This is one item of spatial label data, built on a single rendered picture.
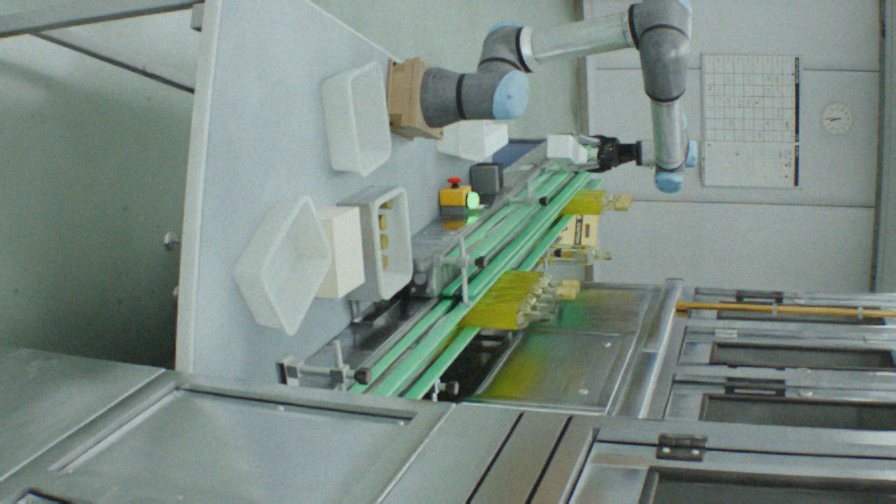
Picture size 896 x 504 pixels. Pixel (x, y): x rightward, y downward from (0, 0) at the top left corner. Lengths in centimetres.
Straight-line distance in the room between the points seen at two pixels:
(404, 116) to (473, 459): 121
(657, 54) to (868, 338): 100
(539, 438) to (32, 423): 72
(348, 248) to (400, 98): 48
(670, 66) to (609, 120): 608
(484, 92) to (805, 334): 108
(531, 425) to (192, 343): 62
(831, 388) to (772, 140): 586
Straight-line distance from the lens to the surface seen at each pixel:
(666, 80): 196
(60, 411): 135
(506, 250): 243
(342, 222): 177
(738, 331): 246
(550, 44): 212
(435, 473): 103
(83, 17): 182
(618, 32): 206
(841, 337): 247
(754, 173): 797
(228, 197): 155
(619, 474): 105
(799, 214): 807
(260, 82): 165
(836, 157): 798
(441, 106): 211
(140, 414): 131
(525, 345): 228
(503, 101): 207
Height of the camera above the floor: 163
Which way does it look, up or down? 20 degrees down
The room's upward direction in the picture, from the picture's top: 92 degrees clockwise
